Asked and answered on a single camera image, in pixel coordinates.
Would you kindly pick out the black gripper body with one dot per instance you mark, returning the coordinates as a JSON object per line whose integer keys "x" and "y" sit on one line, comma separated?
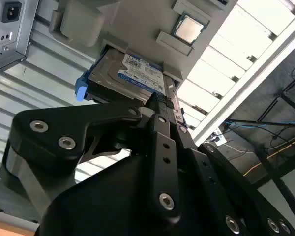
{"x": 108, "y": 204}

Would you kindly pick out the hard disk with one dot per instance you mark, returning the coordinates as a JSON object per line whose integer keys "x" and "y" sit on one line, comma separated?
{"x": 137, "y": 73}

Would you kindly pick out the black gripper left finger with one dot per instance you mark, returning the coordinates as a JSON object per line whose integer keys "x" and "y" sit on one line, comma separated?
{"x": 51, "y": 132}

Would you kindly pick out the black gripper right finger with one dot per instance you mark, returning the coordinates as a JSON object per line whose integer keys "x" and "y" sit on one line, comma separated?
{"x": 211, "y": 177}

